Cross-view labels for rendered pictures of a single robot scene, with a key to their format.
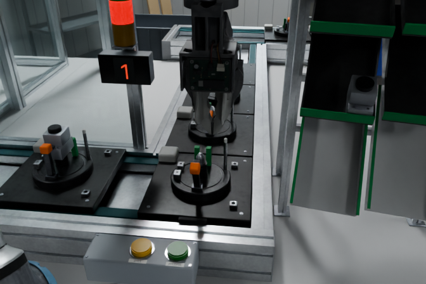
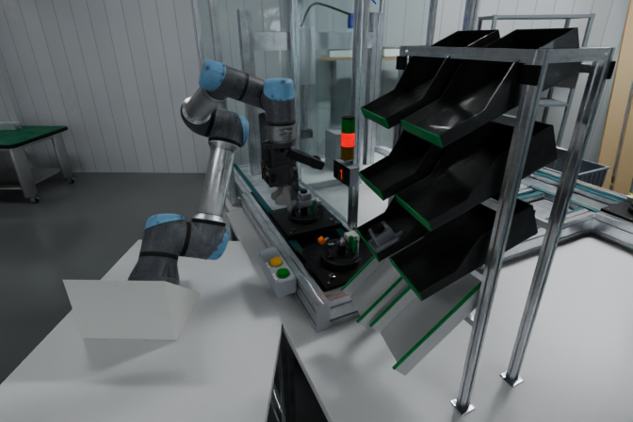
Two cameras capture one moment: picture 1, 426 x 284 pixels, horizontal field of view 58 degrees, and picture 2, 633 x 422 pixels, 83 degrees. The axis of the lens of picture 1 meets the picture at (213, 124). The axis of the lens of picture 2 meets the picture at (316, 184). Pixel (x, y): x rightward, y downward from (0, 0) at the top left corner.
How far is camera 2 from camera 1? 0.84 m
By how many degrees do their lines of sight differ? 53
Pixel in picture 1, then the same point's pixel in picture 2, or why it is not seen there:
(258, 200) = not seen: hidden behind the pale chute
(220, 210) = (324, 274)
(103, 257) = (263, 255)
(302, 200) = (355, 298)
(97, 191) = (300, 232)
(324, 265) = (351, 354)
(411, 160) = (430, 322)
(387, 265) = (383, 393)
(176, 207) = (311, 259)
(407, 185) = (413, 337)
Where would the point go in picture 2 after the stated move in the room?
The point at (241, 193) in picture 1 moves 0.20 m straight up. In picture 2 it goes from (347, 276) to (348, 221)
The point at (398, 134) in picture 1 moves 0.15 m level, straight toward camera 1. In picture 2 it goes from (439, 299) to (376, 300)
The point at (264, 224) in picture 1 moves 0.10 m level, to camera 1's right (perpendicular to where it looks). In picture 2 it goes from (331, 296) to (350, 316)
